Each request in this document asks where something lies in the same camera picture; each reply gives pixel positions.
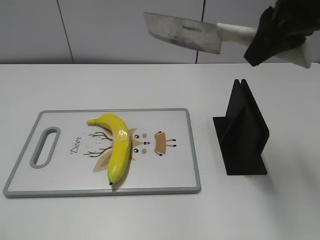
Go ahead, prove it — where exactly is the yellow plastic banana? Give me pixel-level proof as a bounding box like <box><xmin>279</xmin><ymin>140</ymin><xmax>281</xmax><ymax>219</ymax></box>
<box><xmin>87</xmin><ymin>113</ymin><xmax>132</xmax><ymax>186</ymax></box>

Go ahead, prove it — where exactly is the white grey-rimmed cutting board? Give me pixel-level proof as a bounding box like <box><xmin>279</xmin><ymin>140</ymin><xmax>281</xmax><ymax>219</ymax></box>
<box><xmin>3</xmin><ymin>108</ymin><xmax>201</xmax><ymax>198</ymax></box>

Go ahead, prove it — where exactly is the black knife stand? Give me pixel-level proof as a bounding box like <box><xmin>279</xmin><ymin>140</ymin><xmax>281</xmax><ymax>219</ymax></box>
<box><xmin>212</xmin><ymin>79</ymin><xmax>270</xmax><ymax>176</ymax></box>

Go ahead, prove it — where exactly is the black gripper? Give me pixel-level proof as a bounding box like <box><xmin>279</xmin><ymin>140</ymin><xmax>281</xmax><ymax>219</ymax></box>
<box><xmin>244</xmin><ymin>0</ymin><xmax>320</xmax><ymax>67</ymax></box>

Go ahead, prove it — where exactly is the cleaver knife with white handle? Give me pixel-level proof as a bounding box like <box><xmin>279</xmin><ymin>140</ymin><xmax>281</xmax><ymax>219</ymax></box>
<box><xmin>143</xmin><ymin>12</ymin><xmax>312</xmax><ymax>69</ymax></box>

